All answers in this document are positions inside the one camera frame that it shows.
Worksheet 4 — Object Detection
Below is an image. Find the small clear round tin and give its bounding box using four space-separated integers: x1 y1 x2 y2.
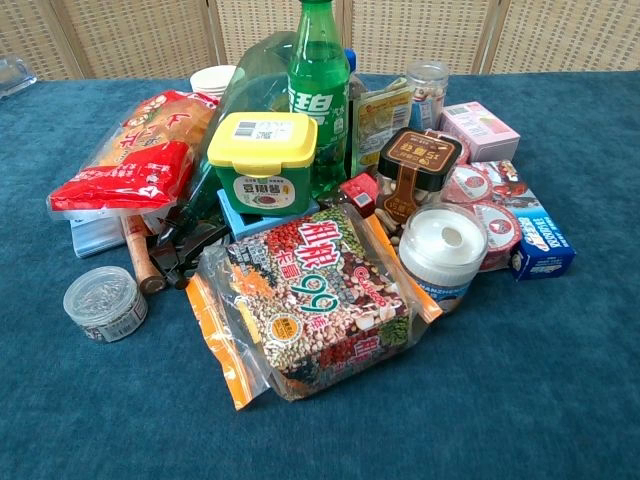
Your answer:
62 265 149 344

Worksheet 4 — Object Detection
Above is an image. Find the white paper cup stack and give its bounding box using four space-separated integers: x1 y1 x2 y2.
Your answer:
189 64 238 99

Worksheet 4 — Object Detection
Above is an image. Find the woven rattan folding screen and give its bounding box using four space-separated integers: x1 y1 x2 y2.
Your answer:
0 0 640 81

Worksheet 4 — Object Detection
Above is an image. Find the yellow green label pouch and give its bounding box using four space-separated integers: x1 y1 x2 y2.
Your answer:
351 78 416 179

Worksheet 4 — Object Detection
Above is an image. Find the mixed grains orange-edged bag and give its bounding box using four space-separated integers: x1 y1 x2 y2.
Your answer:
185 202 444 412

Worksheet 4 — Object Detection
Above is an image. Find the pink cardboard box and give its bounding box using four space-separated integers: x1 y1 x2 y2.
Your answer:
438 101 521 162

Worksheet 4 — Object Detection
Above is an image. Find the small red box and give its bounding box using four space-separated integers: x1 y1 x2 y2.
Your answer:
339 172 380 219

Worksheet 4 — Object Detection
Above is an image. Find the wooden handle tool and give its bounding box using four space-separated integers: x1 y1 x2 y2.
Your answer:
120 214 167 295

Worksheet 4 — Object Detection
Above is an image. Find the yellow lid green sauce tub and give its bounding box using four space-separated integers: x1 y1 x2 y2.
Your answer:
207 111 319 218

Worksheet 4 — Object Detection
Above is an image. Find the black lid nut jar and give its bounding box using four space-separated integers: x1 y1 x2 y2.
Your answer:
375 127 463 217

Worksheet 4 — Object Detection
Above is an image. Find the blue cap bottle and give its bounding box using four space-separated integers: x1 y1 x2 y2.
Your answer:
343 48 369 101

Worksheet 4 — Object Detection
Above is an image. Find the clear plastic container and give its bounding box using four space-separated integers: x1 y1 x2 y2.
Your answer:
0 54 38 101

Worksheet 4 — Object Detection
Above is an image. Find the red transparent snack bag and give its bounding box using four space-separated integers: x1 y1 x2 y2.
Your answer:
47 90 221 222

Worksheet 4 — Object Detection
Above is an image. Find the clear plastic candy jar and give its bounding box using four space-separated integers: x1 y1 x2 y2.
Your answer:
405 60 451 132

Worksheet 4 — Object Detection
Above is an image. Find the blue and white box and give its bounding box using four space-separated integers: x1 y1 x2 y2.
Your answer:
472 159 577 282

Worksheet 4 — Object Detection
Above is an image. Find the light blue flat box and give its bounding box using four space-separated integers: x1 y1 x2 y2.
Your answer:
216 188 321 242

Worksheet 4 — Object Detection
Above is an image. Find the white lid round jar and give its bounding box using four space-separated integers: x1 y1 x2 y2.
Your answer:
397 203 489 316

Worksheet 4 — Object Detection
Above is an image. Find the light blue packet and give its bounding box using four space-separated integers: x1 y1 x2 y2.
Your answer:
68 213 127 260

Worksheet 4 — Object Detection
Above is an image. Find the blue teal tablecloth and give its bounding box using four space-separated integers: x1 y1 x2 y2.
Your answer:
0 70 640 480

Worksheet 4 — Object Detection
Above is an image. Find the green spray bottle black trigger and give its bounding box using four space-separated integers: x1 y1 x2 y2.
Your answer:
148 30 299 291

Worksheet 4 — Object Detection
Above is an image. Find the green Sprite bottle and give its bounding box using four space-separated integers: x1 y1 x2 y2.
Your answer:
287 0 351 200

